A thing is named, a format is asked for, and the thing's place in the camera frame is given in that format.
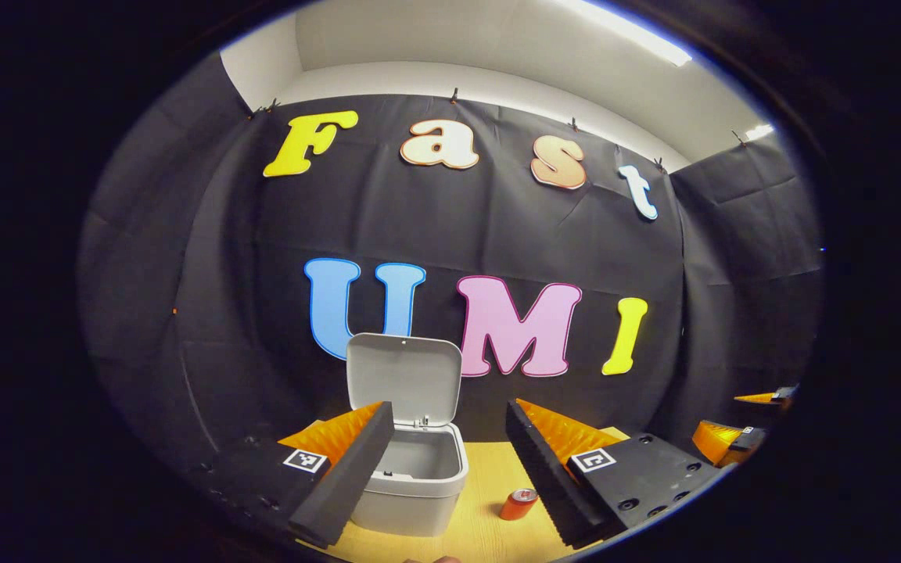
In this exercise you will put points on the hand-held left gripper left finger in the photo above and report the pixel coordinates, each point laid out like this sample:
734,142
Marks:
357,461

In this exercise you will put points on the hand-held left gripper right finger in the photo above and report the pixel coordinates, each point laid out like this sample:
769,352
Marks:
536,461

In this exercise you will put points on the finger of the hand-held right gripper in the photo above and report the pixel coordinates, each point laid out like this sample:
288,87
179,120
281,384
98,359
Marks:
720,442
775,397

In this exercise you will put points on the orange pop can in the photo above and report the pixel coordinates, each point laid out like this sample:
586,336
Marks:
518,505

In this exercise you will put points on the white desktop garbage bin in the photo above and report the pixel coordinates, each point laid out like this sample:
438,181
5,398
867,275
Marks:
411,383

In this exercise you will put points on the wooden desktop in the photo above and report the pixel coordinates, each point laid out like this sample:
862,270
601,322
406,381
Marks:
482,532

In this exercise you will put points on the black backdrop cloth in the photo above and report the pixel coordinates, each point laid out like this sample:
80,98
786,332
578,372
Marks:
458,227

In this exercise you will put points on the small ceiling light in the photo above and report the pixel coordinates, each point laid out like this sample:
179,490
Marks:
759,131

